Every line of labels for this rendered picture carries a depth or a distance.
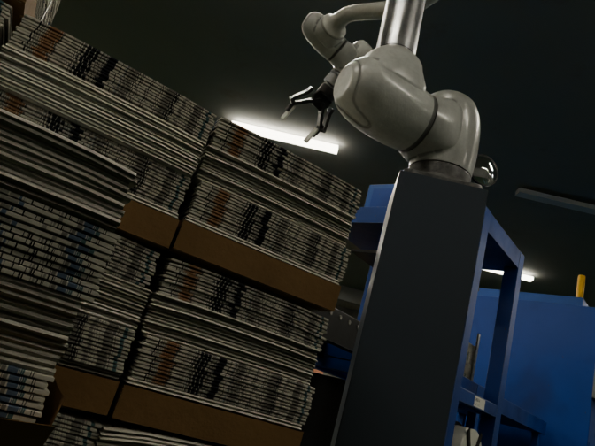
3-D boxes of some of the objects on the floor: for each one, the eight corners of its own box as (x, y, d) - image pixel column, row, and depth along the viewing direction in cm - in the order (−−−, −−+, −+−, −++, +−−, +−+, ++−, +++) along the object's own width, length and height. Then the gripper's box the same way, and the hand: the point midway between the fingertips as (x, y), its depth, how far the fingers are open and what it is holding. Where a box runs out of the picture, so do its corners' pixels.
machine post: (475, 556, 249) (521, 250, 295) (458, 549, 254) (505, 249, 301) (482, 555, 255) (525, 257, 302) (464, 548, 261) (510, 256, 307)
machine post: (423, 563, 206) (487, 205, 253) (404, 554, 212) (468, 205, 258) (432, 562, 212) (492, 212, 259) (413, 553, 218) (475, 212, 265)
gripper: (313, 67, 191) (274, 111, 192) (355, 111, 204) (318, 153, 206) (306, 64, 197) (268, 107, 199) (346, 107, 210) (310, 148, 212)
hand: (295, 128), depth 202 cm, fingers open, 13 cm apart
